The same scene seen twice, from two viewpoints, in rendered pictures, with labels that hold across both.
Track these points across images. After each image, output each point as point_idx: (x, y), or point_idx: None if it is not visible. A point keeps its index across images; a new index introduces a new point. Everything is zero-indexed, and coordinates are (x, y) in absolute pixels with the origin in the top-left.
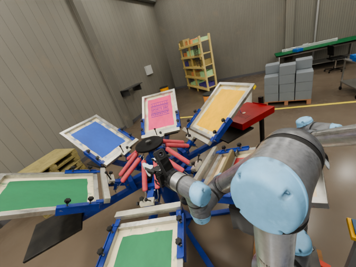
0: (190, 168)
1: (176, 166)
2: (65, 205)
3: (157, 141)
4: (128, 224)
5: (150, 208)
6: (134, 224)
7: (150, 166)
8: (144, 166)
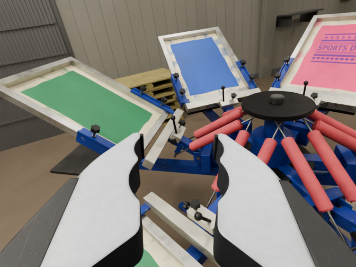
0: (353, 216)
1: (314, 188)
2: (91, 135)
3: (299, 106)
4: (154, 228)
5: (201, 237)
6: (161, 238)
7: (113, 212)
8: (91, 166)
